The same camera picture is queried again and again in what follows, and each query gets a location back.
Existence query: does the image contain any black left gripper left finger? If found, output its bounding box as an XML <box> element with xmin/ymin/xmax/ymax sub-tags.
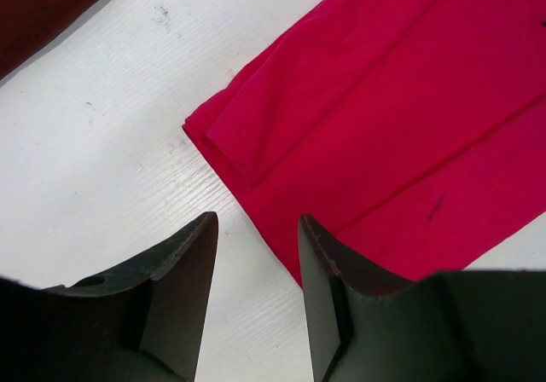
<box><xmin>1</xmin><ymin>211</ymin><xmax>218</xmax><ymax>381</ymax></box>

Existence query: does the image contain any crimson red t-shirt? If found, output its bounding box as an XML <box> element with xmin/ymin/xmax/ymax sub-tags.
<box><xmin>183</xmin><ymin>0</ymin><xmax>545</xmax><ymax>280</ymax></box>

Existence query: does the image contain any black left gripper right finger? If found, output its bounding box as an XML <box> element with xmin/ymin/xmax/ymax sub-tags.
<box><xmin>298</xmin><ymin>216</ymin><xmax>545</xmax><ymax>381</ymax></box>

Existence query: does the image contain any dark maroon folded t-shirt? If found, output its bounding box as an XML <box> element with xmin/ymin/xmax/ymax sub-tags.
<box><xmin>1</xmin><ymin>0</ymin><xmax>98</xmax><ymax>78</ymax></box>

